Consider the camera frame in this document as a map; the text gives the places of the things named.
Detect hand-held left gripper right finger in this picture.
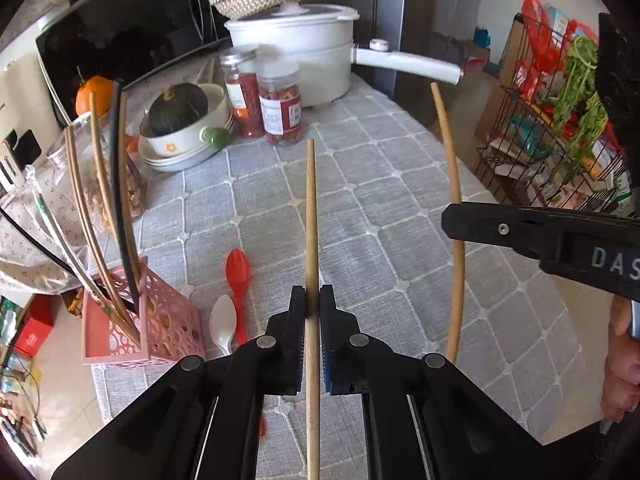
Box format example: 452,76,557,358
319,284,576,480

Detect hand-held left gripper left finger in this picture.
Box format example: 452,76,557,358
50,285,308,480

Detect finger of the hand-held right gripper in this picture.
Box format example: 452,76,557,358
441,202,640,262

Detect light wooden chopstick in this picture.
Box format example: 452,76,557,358
305,139,321,480
430,81,467,363

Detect pink perforated plastic basket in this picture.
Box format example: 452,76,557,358
81,256,208,367

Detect bundle of mixed chopsticks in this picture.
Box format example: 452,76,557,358
0,80,146,351

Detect person's right hand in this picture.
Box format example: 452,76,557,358
602,294,640,423

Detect white plastic spoon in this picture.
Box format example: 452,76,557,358
209,294,237,356

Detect red plastic spoon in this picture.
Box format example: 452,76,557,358
225,249,267,437

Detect brown cardboard box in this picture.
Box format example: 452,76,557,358
475,60,526,151

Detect green leafy vegetable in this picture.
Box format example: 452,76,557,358
550,35,608,186

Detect red snack packets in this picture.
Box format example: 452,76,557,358
515,0,601,106

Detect short jar of red snacks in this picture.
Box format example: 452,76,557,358
257,62,305,147

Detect clear jar of cashews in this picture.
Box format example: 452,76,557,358
47,120,148,233

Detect tall jar of red berries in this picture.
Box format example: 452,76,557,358
220,52,266,138

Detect grey refrigerator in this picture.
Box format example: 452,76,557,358
305,0,481,126

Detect white electric cooking pot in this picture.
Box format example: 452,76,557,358
224,2,468,108

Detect dark green squash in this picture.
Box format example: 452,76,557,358
149,82,210,137

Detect red gift box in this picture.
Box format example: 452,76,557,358
12,310,53,358

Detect floral cover cloth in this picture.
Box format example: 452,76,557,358
0,165,96,296

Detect orange fruit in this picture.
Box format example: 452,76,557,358
75,76,116,118

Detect black microwave oven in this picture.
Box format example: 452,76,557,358
35,0,231,128

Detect white air fryer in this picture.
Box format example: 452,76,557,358
0,55,56,196

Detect black wire rack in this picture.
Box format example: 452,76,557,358
475,15,640,221

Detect white bowl with green handle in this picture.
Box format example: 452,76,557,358
139,83,235,157

